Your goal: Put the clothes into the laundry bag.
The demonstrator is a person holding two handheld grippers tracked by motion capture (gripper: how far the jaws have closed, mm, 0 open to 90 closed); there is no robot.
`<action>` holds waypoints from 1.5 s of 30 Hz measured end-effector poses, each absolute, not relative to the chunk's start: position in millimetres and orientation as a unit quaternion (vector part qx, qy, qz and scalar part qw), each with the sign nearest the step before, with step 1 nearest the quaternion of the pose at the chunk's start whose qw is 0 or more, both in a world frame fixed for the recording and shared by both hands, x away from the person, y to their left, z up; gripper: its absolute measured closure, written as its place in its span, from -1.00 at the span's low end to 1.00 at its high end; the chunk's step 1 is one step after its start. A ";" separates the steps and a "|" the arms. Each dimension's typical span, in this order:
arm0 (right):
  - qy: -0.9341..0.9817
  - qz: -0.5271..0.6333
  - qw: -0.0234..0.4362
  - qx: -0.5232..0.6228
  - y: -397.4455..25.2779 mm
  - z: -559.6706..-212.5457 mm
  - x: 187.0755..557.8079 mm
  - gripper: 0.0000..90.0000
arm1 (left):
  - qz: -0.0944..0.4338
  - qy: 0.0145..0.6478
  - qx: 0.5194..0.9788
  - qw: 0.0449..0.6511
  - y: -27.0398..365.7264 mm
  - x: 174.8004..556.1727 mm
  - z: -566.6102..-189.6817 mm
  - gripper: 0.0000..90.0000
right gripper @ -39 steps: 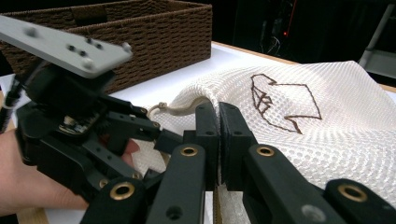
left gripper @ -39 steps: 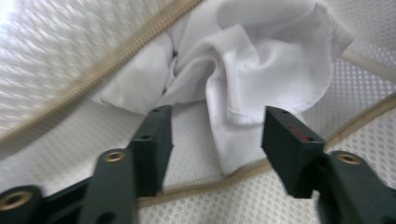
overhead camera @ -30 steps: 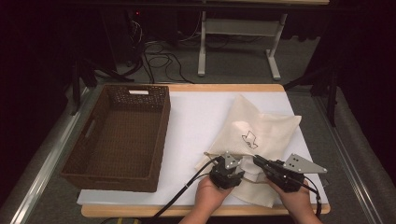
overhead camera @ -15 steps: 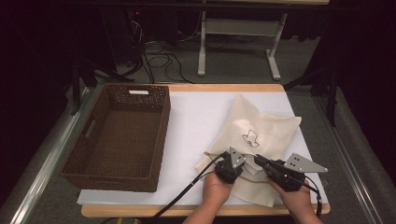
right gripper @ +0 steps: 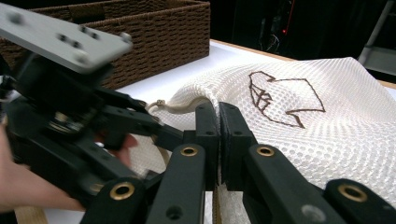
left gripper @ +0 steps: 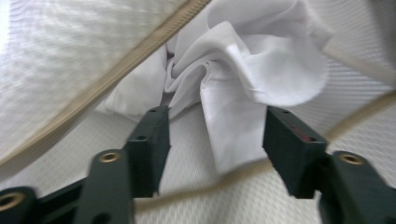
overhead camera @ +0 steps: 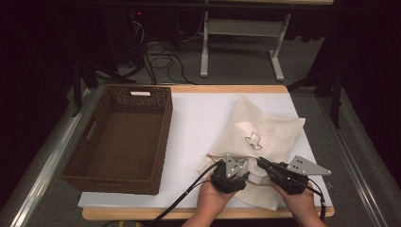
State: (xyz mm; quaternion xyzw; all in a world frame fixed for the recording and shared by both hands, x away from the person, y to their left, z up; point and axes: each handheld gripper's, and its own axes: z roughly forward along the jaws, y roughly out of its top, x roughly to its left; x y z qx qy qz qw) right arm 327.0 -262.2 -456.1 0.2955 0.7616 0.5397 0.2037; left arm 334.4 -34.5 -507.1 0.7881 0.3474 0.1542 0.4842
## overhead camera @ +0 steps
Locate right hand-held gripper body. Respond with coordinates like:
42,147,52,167
268,154,333,196

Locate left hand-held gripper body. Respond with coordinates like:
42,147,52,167
210,153,249,195

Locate white cloth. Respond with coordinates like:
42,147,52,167
243,158,272,187

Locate cream zippered fabric bag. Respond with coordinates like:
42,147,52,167
197,95,306,212

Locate brown woven basket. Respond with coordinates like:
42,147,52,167
61,84,174,196

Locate person's left hand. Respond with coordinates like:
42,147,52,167
196,181,236,222

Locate person's right hand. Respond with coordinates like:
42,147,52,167
271,181,317,222

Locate white table mat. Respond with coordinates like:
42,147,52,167
78,92,334,209

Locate black metal stand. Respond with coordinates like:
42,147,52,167
286,66,345,130
70,58,137,118

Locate black computer tower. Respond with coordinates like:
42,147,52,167
103,9,148,68

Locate right hand-held gripper cable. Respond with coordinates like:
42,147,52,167
305,177,327,221

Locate hand-held gripper cable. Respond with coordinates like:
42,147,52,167
305,177,327,221
150,159,223,227

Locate left hand-held gripper cable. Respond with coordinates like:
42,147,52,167
150,159,223,227

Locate silver metal rail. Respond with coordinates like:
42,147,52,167
9,89,106,227
316,96,390,227

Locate black floor cables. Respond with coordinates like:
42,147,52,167
143,40,198,85

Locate white metal desk frame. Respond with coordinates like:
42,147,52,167
200,10,292,82

